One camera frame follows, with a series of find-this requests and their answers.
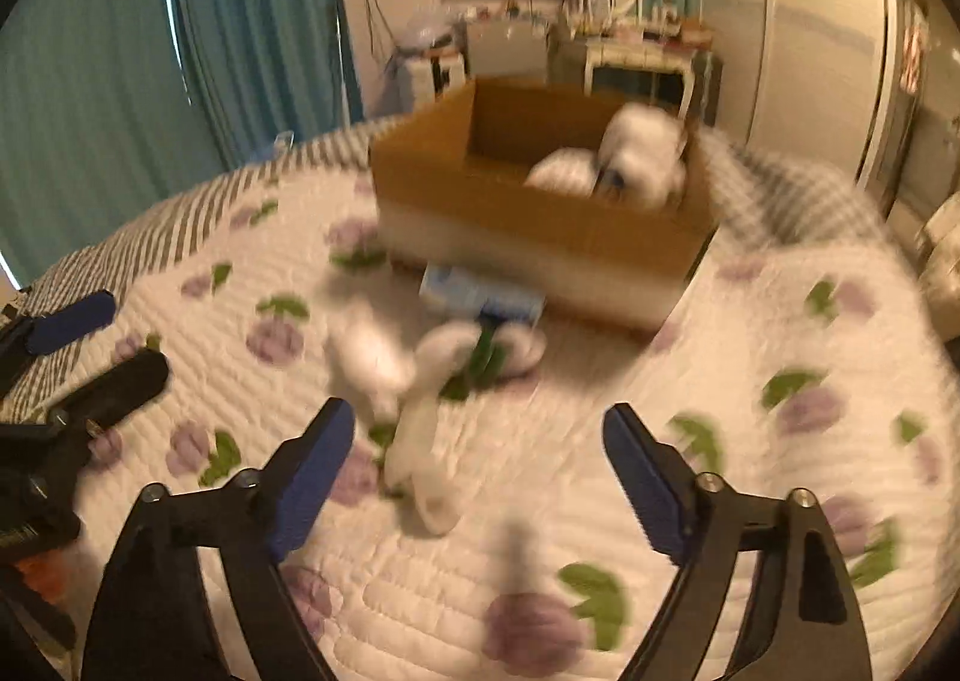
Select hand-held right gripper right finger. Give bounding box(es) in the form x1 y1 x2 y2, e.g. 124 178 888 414
602 403 875 681

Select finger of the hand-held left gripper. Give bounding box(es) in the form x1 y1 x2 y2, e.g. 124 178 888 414
0 289 117 397
45 349 170 439

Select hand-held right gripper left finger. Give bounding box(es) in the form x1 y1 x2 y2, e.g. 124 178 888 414
81 396 357 681

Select long white plush toy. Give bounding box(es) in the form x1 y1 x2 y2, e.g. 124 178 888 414
386 321 481 536

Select small white plush toy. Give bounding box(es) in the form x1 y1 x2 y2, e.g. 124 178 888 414
326 306 417 421

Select white and green plush toy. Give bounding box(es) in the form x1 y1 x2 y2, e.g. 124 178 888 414
442 321 548 401

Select brown cardboard box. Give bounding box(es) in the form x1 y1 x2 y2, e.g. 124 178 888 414
369 77 719 341

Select round white plush toy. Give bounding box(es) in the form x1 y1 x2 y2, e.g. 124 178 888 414
523 148 601 196

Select large white plush toy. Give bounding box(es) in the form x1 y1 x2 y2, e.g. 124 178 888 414
596 102 691 209

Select white floral quilt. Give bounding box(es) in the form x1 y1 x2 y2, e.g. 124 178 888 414
15 126 947 681

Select grey striped bedsheet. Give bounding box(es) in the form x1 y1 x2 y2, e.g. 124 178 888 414
15 126 421 331

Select blue tissue packet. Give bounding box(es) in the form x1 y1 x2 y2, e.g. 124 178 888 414
418 265 548 326

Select wide teal curtain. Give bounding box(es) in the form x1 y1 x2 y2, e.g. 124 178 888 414
0 0 362 281

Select grey checked blanket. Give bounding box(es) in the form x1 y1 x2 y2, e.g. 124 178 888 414
697 133 893 254

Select white dressing table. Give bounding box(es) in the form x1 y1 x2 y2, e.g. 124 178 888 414
581 21 725 121

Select white plastic bag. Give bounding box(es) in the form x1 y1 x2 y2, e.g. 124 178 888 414
394 13 467 116

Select white low cabinet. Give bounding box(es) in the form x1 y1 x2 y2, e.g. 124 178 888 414
465 17 553 82

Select white wardrobe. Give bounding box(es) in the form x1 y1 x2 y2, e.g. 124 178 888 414
697 0 960 217

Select red door ornament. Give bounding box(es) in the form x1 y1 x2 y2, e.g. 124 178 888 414
900 21 928 98

